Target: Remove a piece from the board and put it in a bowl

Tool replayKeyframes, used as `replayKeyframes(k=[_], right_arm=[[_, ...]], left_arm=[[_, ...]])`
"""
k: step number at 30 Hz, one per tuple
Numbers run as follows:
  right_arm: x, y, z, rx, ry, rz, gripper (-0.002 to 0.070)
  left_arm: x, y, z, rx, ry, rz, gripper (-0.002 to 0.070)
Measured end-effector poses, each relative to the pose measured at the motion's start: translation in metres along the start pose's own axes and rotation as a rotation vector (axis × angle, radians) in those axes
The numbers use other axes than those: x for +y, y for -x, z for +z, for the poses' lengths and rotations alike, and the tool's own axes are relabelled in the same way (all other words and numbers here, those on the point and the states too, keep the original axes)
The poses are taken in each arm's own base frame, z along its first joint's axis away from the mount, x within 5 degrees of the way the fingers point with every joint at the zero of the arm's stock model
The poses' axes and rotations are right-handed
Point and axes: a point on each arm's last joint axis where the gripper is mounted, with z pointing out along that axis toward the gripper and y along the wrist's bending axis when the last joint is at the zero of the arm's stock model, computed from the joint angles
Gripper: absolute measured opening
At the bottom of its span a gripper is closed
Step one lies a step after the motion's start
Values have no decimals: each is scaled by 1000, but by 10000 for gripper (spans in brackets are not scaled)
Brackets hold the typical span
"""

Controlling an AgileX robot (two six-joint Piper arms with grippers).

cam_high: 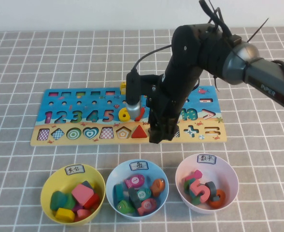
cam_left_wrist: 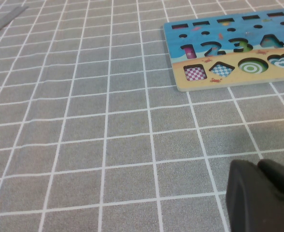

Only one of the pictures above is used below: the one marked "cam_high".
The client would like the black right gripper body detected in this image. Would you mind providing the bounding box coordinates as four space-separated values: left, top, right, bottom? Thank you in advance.
146 86 194 127

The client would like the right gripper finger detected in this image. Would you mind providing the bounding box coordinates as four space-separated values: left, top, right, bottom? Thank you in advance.
163 121 176 142
148 120 164 144

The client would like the paper label on blue bowl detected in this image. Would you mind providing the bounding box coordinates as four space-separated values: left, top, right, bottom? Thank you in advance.
129 161 149 172

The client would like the light blue plastic bowl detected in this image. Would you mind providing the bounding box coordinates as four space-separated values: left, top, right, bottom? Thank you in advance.
105 159 170 220

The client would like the wooden number shape puzzle board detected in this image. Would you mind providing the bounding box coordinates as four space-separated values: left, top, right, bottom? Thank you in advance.
30 86 227 147

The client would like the paper label on pink bowl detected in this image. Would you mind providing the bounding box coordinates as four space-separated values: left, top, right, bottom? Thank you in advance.
196 154 217 165

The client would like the pink plastic bowl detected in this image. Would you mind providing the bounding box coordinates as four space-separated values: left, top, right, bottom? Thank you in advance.
175 153 240 215

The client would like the paper label on yellow bowl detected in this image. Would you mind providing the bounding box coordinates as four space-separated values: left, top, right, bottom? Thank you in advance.
64 164 86 175

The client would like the yellow plastic bowl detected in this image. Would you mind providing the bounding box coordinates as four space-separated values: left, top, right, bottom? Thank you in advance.
40 163 106 226

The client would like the red wooden triangle block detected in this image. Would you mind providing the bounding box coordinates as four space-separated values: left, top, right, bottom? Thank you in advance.
131 125 148 139

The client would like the red wooden number seven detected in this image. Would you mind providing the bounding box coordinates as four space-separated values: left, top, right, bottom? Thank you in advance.
133 107 146 122

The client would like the yellow wooden number six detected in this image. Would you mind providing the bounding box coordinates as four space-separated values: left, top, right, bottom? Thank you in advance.
118 106 131 122

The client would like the magenta wooden number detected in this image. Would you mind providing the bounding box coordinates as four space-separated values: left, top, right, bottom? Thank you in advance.
184 169 203 183

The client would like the magenta fish number one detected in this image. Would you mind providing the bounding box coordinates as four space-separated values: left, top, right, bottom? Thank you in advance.
124 174 145 189

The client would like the orange wooden fish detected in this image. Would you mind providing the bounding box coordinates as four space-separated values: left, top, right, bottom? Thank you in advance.
149 178 166 197

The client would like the green wooden number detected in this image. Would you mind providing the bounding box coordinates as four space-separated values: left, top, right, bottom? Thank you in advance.
183 180 193 195

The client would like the pink wooden number five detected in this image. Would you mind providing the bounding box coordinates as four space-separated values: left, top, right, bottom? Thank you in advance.
189 178 211 203

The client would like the teal fish number two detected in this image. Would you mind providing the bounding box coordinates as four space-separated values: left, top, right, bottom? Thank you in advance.
136 188 152 201

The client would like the teal wooden fish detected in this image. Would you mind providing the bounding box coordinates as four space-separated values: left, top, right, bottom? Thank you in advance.
113 183 126 205

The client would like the dark grey wooden fish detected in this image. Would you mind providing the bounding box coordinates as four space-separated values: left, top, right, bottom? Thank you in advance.
128 188 142 210

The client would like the grey wooden number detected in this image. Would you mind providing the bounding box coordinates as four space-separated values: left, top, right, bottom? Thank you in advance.
204 181 220 203

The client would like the teal wooden number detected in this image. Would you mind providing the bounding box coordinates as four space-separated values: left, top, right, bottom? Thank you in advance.
189 194 202 206

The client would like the pink fish number five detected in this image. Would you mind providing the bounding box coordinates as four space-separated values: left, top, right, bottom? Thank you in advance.
137 198 157 217

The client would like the green wooden fish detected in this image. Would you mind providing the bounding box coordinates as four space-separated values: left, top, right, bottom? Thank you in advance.
115 200 136 214

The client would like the orange wooden number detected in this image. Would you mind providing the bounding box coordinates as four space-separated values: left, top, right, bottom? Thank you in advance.
208 189 226 209

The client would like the pink square block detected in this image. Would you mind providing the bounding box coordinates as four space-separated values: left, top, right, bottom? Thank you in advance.
71 183 95 206

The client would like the pink small wooden block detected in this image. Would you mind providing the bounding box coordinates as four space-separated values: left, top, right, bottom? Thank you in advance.
74 209 92 222

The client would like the green round block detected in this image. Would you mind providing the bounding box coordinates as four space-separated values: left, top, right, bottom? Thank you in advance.
64 193 76 210

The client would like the dark green heart block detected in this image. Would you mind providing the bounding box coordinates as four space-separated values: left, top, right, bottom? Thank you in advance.
50 190 69 211

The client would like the black zip tie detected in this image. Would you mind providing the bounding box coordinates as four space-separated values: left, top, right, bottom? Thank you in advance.
249 17 270 43

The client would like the yellow wooden block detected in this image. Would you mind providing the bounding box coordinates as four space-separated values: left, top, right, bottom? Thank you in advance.
55 207 75 222

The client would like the grey white-grid tablecloth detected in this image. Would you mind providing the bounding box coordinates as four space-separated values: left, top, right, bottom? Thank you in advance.
0 26 284 232

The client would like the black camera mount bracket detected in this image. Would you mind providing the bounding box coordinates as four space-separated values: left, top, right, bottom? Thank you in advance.
139 75 163 97

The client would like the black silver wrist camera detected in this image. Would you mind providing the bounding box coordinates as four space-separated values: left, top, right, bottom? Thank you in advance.
125 69 142 121

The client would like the thin black camera cable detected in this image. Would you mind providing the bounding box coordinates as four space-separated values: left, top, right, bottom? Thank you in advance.
131 43 174 72

